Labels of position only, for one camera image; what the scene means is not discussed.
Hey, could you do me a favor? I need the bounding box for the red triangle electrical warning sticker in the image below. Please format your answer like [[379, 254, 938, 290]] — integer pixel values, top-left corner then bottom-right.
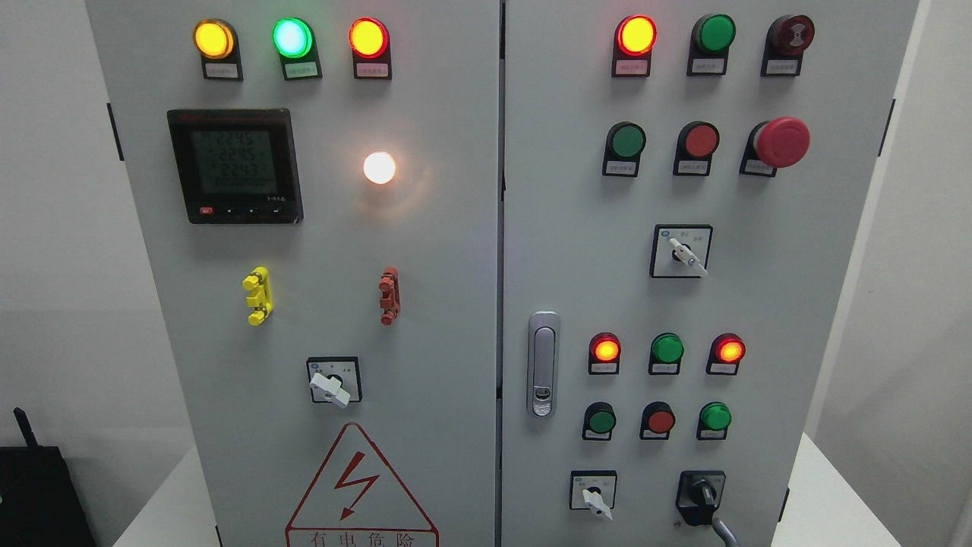
[[285, 422, 440, 546]]

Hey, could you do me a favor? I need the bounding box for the lit red lamp right door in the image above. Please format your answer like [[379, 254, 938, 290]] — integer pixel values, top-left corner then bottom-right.
[[611, 14, 658, 77]]

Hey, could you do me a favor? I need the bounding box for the dark red buzzer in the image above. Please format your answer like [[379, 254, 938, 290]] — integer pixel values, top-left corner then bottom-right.
[[760, 14, 815, 77]]

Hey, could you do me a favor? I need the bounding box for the white selector switch lower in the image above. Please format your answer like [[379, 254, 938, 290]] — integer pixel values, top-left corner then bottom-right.
[[569, 470, 618, 522]]

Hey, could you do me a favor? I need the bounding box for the red push button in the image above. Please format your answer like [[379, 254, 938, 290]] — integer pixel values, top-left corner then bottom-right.
[[671, 121, 720, 176], [639, 401, 676, 441]]

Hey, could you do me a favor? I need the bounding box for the green push button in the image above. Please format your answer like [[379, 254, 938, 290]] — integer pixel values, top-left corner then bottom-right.
[[601, 122, 646, 178], [581, 401, 617, 442]]

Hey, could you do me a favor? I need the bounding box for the green push button upper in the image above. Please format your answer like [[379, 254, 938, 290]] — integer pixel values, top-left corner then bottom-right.
[[601, 122, 646, 178]]

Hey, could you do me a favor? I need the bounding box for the red push button upper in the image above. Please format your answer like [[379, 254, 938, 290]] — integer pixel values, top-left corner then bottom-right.
[[671, 121, 720, 176]]

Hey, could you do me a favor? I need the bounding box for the red mushroom emergency stop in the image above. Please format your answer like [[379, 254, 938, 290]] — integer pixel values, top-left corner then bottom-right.
[[739, 115, 811, 177]]

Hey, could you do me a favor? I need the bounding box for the red terminal connector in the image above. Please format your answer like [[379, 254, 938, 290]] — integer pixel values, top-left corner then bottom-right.
[[378, 266, 402, 326]]

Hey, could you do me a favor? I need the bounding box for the glowing white indicator lamp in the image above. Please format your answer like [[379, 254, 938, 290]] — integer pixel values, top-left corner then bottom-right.
[[362, 151, 398, 185]]

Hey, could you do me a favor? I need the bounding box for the red push button lower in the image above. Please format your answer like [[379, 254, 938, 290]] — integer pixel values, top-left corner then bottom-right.
[[639, 401, 676, 441]]

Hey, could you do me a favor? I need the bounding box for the green lamp top right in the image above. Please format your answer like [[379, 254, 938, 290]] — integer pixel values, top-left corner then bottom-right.
[[686, 14, 737, 77]]

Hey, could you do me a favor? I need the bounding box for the green push button lower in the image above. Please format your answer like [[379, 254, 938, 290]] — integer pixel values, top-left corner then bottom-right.
[[581, 401, 617, 442]]

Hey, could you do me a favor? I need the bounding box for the yellow terminal connector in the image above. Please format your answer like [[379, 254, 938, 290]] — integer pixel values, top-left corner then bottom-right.
[[241, 266, 274, 327]]

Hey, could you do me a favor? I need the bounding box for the silver door lock handle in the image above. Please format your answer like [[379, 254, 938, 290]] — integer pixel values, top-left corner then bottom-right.
[[527, 311, 561, 418]]

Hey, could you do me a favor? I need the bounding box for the lit red-orange indicator lamp left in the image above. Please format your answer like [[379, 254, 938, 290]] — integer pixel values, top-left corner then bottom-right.
[[349, 17, 393, 80]]

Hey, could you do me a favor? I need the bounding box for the black rotary knob switch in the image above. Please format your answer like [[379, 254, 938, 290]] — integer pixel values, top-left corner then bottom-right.
[[676, 470, 726, 526]]

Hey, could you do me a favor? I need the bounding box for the green illuminated button lower right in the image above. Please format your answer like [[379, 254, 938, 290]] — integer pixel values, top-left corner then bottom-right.
[[696, 401, 733, 441]]

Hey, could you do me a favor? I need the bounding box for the white selector switch left door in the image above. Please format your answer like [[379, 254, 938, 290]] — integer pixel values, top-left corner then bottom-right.
[[305, 356, 362, 409]]

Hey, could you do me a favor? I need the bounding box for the black digital power meter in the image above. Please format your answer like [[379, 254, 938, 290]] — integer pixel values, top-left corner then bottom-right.
[[167, 108, 303, 225]]

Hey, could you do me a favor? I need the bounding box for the lit green indicator lamp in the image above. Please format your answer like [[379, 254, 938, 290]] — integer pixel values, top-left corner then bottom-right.
[[272, 17, 323, 81]]

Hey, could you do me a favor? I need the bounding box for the red lamp middle right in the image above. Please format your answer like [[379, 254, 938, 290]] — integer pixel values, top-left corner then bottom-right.
[[707, 333, 746, 376]]

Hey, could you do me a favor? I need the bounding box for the white selector switch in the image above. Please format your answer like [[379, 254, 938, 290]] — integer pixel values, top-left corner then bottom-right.
[[569, 470, 618, 522], [649, 224, 714, 278]]

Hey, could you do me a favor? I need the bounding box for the black box with antenna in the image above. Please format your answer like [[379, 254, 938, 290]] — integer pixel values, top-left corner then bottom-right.
[[1, 407, 95, 546]]

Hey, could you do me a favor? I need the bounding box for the lit red lamp middle left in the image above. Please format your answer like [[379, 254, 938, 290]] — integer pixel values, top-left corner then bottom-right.
[[588, 332, 621, 376]]

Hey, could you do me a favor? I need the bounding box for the grey electrical control cabinet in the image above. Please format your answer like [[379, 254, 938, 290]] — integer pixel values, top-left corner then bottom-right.
[[86, 1, 919, 546]]

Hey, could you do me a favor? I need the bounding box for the yellow indicator lamp top left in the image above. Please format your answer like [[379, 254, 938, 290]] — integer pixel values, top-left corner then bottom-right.
[[192, 18, 243, 82]]

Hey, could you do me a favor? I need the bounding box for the green lamp middle centre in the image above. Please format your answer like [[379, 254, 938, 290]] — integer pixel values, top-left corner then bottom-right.
[[647, 332, 685, 376]]

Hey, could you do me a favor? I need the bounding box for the white selector switch upper right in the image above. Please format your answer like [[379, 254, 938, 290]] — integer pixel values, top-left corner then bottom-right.
[[649, 224, 714, 278]]

